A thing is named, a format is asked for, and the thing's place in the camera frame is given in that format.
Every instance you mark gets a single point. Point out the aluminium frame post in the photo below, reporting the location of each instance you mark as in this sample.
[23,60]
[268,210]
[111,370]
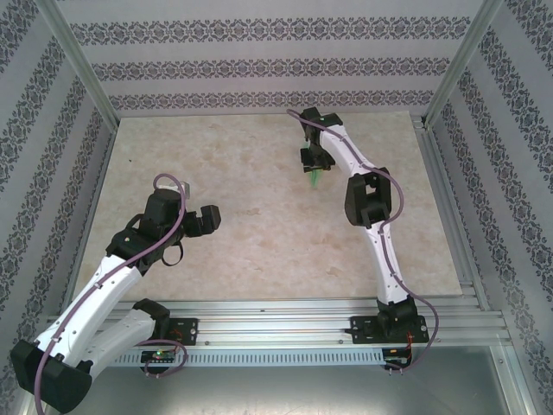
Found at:
[463,56]
[78,56]

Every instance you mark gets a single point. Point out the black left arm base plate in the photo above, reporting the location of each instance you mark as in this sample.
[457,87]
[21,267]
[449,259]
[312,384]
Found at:
[188,330]

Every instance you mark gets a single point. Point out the grey metal sheet panel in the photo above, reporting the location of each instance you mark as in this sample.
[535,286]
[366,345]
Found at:
[276,389]

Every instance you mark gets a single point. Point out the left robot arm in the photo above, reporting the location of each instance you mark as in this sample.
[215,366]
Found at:
[86,302]

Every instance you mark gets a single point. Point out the aluminium mounting rail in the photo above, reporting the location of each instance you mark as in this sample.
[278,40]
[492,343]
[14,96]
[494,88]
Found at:
[268,324]

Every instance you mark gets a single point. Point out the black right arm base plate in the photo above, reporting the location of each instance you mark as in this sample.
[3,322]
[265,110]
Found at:
[358,330]

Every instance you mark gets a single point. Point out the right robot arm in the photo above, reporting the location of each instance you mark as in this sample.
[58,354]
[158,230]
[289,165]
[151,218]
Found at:
[389,268]

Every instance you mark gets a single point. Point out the aluminium side rail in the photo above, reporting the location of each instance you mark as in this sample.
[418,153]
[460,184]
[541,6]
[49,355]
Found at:
[98,181]
[434,173]

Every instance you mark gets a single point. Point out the green cloth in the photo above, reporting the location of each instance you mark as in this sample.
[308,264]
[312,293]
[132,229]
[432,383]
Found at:
[315,177]

